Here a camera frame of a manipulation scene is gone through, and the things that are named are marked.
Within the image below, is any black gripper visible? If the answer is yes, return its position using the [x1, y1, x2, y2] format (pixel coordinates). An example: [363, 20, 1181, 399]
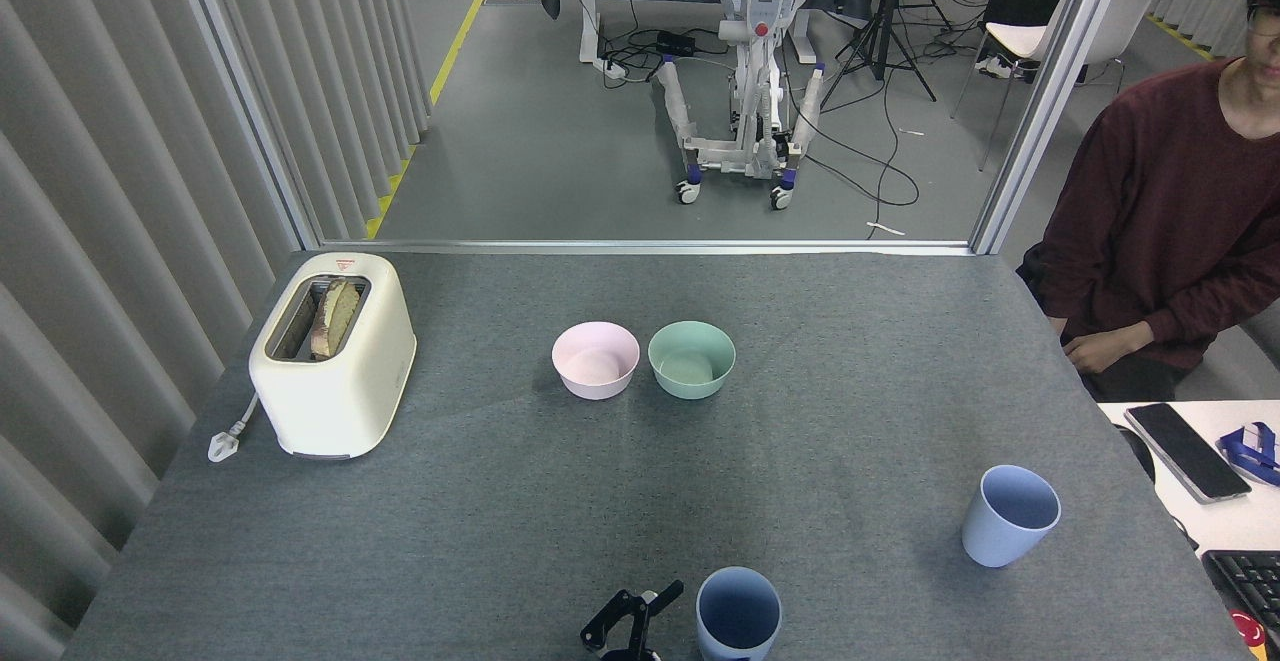
[580, 579, 687, 661]

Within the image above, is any white stand on wheels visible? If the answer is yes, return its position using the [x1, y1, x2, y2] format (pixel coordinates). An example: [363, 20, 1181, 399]
[655, 0, 856, 212]

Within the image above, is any black keyboard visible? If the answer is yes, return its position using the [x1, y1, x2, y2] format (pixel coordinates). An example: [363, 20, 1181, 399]
[1201, 549, 1280, 642]

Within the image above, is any red push button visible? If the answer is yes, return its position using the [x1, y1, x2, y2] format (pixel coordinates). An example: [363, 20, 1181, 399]
[1228, 609, 1269, 658]

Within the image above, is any white side table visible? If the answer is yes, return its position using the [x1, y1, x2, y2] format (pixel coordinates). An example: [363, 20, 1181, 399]
[1097, 399, 1280, 661]

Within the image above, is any silver post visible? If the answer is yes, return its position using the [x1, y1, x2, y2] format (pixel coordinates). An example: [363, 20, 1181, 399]
[165, 0, 322, 251]
[968, 0, 1141, 256]

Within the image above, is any black cable bundle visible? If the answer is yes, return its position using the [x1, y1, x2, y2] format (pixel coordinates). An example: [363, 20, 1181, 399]
[598, 0, 736, 88]

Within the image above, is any person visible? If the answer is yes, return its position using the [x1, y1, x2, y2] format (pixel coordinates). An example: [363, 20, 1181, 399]
[1015, 0, 1280, 403]

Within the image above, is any blue and white tool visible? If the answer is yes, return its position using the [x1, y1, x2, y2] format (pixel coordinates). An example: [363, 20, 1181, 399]
[1216, 422, 1280, 488]

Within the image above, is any grey chair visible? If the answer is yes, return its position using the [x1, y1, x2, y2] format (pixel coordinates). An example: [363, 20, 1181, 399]
[1175, 299, 1280, 403]

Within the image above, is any white chair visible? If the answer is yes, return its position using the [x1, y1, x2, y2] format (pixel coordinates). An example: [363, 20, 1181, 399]
[950, 0, 1167, 172]

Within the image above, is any black computer mouse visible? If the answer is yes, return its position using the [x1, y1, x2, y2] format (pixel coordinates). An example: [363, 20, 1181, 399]
[1112, 424, 1158, 487]

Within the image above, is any pink bowl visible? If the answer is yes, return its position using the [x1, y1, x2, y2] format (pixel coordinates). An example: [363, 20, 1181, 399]
[551, 321, 641, 401]

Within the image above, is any black smartphone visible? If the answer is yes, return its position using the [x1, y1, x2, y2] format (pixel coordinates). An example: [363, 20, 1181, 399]
[1123, 402, 1253, 505]

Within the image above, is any green bowl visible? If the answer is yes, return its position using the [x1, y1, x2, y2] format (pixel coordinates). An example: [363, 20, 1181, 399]
[647, 320, 737, 401]

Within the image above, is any cream white toaster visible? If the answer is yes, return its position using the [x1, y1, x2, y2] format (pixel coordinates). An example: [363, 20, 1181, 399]
[248, 252, 418, 460]

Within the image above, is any white power plug cable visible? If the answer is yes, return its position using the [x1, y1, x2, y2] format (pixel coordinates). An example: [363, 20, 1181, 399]
[207, 393, 263, 464]

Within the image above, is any long black floor cable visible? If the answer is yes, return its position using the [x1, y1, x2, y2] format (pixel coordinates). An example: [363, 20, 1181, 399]
[788, 36, 922, 235]

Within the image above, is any person's left hand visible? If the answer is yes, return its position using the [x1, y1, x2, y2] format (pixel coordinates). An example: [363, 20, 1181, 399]
[1061, 325, 1154, 375]

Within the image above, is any toasted bread slice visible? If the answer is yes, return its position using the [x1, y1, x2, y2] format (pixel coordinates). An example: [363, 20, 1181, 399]
[309, 278, 362, 360]

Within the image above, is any blue cup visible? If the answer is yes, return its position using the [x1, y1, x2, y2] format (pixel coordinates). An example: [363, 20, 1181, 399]
[961, 465, 1062, 569]
[696, 567, 784, 661]

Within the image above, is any silver frame rail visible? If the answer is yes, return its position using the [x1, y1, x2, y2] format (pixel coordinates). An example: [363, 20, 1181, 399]
[318, 238, 976, 258]

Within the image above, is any black tripod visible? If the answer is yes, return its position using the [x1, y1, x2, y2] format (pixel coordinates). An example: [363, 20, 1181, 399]
[820, 0, 954, 108]

